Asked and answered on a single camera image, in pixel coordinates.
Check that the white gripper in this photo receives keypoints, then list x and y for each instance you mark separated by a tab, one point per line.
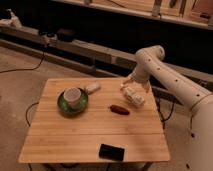
143	81

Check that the white sponge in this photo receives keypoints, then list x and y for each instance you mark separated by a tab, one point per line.
91	88

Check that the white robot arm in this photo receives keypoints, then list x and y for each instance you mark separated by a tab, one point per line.
196	98

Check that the white ceramic cup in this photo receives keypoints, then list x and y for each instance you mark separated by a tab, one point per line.
72	96

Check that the white patterned box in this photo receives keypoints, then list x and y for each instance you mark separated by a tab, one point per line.
135	98

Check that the brown oblong object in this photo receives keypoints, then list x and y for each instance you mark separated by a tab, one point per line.
119	110

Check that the wooden table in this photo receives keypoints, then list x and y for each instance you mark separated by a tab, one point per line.
56	138

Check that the green saucer plate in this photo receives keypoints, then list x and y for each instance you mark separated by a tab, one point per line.
64	107

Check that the black rectangular block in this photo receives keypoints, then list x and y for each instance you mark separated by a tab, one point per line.
111	152

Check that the black device on ledge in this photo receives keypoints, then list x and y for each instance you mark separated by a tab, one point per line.
65	35

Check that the white object on ledge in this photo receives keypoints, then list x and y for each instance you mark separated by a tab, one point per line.
13	21

